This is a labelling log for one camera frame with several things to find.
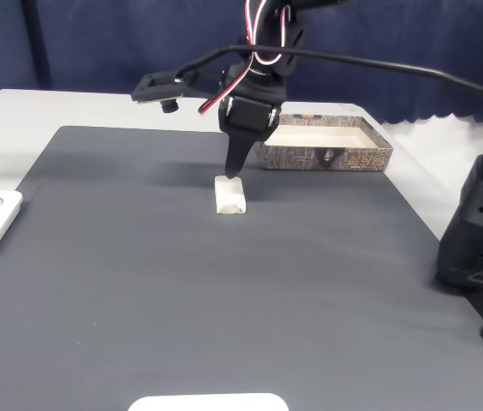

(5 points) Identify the bark-patterned cardboard box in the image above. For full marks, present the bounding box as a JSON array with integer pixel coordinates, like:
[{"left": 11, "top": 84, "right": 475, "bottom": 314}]
[{"left": 256, "top": 112, "right": 395, "bottom": 172}]

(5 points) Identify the white block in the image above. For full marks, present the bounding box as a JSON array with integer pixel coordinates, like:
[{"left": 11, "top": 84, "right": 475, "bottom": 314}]
[{"left": 214, "top": 174, "right": 247, "bottom": 216}]

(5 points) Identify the white rounded flat object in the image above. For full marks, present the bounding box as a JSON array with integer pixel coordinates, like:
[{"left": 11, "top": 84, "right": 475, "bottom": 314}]
[{"left": 128, "top": 392, "right": 289, "bottom": 411}]

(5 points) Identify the dark blue curtain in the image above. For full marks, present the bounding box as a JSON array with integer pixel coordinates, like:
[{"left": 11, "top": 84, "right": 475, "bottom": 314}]
[
  {"left": 0, "top": 0, "right": 50, "bottom": 116},
  {"left": 35, "top": 0, "right": 483, "bottom": 125}
]

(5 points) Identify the red white black servo cable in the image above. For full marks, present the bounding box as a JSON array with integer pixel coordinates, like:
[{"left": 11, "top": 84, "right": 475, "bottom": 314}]
[{"left": 198, "top": 0, "right": 294, "bottom": 116}]

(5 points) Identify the grey table mat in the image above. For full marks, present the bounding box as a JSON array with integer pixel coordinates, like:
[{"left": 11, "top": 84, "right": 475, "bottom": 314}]
[{"left": 0, "top": 125, "right": 483, "bottom": 411}]

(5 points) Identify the black camera cable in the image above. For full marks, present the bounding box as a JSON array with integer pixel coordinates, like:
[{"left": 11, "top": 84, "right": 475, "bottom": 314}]
[{"left": 174, "top": 45, "right": 483, "bottom": 104}]

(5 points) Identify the black camera board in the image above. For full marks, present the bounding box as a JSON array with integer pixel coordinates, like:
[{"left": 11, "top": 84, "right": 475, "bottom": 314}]
[{"left": 131, "top": 71, "right": 225, "bottom": 115}]

